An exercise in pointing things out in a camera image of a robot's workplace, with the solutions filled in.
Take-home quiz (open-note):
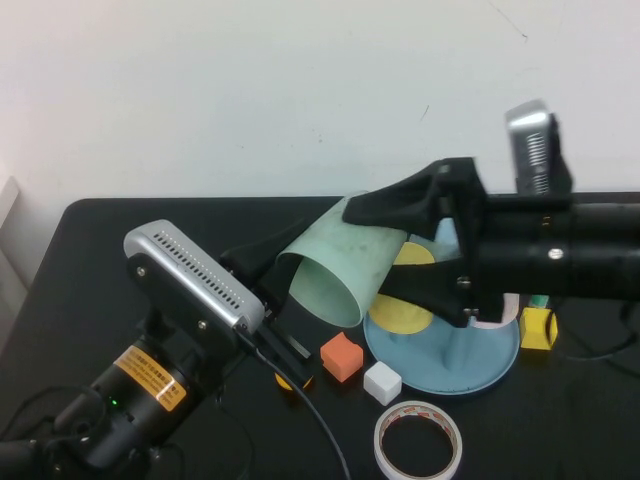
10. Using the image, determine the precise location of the pink plastic cup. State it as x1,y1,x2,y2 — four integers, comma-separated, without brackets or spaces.
469,293,521,331

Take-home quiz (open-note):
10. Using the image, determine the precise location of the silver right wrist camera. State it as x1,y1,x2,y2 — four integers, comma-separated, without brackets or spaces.
503,98,574,197

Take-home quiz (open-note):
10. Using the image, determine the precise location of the white adhesive tape roll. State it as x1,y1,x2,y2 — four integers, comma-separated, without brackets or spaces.
373,399,463,480

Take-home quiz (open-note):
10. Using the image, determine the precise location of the green plastic cup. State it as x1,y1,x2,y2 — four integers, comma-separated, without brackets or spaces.
276,189,409,329

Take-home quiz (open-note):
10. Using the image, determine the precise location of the orange foam block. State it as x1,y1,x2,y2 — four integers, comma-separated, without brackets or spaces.
319,330,365,385

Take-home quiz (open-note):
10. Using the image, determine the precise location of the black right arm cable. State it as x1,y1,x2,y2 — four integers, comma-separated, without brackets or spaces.
554,299,640,362

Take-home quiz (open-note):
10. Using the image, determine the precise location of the yellow plastic cup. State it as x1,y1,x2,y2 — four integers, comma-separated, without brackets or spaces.
368,241,437,335

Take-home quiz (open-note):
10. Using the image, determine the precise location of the blue plastic cup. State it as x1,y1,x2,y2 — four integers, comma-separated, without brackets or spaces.
409,217,464,264

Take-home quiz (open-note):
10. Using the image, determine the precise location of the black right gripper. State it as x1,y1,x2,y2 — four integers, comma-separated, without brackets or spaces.
342,157,574,329

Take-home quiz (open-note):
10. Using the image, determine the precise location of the black left camera cable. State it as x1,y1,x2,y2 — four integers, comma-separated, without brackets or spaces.
234,324,354,480

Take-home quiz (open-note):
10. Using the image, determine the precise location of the white foam cube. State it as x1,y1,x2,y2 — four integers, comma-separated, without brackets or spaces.
362,360,403,407

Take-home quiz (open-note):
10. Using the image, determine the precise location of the yellow rubber duck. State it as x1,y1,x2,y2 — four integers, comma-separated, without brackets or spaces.
276,372,314,394

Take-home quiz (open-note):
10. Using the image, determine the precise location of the white furniture panel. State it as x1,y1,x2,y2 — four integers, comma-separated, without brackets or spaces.
0,176,32,351

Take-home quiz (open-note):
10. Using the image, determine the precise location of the yellow cube block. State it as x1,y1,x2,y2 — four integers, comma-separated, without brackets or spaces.
518,306,559,351

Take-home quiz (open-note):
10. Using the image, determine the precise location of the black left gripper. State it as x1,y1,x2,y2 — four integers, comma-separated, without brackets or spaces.
127,219,326,392

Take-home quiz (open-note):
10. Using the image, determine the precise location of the blue cup stand tray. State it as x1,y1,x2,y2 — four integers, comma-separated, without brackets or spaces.
362,309,520,396

